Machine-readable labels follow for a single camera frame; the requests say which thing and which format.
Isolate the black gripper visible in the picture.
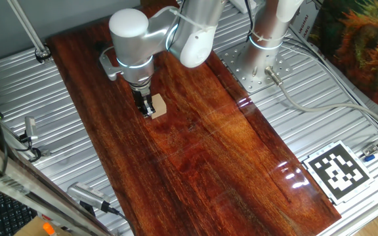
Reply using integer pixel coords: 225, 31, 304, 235
130, 80, 156, 119

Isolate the small light wooden block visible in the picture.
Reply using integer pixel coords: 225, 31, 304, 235
150, 93, 168, 120

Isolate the dark red wooden board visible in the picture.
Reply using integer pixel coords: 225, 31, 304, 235
46, 0, 343, 236

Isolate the white pole with black foot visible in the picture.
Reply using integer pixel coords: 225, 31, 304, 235
7, 0, 53, 65

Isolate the orange capped marker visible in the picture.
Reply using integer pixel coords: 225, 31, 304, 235
42, 222, 58, 236

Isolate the brown cardboard box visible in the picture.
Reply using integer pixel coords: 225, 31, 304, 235
13, 215, 74, 236

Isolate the black keyboard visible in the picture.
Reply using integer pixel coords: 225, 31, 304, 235
0, 187, 38, 236

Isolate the white printed carton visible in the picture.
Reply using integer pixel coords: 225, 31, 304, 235
289, 1, 324, 55

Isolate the black white fiducial marker board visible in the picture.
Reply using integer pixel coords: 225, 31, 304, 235
302, 140, 375, 206

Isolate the colourful painted cloth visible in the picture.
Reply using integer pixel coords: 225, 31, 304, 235
308, 0, 378, 114

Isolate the silver perforated base plate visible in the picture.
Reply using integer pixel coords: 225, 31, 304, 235
219, 42, 293, 94

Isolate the silver depth camera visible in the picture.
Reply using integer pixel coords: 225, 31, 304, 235
66, 182, 112, 213

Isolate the black camera cable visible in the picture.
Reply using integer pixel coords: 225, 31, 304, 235
13, 132, 43, 164
106, 205, 138, 236

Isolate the metal clamp bracket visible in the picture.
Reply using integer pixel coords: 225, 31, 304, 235
24, 116, 39, 142

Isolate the black arm base cable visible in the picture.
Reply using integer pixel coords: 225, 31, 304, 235
243, 0, 257, 43

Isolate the aluminium frame bar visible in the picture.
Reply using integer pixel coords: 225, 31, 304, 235
0, 134, 113, 236

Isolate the grey base cable with connector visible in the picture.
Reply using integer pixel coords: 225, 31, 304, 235
263, 65, 378, 132

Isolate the thin black table cable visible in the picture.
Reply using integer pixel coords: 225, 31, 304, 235
282, 34, 378, 134

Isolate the silver corner bracket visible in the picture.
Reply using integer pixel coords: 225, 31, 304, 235
362, 143, 378, 157

